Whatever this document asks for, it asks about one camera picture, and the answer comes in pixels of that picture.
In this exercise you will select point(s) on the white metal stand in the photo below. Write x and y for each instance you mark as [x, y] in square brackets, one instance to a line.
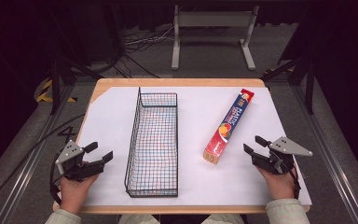
[213, 19]

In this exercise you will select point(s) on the yellow and black floor tape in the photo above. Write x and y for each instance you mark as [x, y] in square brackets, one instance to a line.
[45, 93]

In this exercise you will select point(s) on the aluminium floor rail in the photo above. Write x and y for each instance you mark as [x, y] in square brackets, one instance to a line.
[28, 174]
[332, 161]

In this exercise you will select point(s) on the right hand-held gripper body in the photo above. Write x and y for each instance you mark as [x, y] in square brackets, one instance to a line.
[273, 163]

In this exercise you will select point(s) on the person's right hand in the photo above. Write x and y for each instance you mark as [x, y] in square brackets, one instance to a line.
[279, 186]

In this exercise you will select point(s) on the white table sheet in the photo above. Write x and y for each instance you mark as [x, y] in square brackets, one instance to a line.
[199, 180]

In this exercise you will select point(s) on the person's left hand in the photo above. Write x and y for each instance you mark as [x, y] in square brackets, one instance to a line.
[73, 194]

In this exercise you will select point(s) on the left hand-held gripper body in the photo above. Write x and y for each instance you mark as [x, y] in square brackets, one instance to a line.
[74, 169]

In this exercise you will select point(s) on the black metal stand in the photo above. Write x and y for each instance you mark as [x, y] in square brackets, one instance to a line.
[309, 84]
[55, 84]

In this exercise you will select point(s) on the blue and red wrap box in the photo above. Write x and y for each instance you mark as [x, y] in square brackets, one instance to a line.
[228, 127]

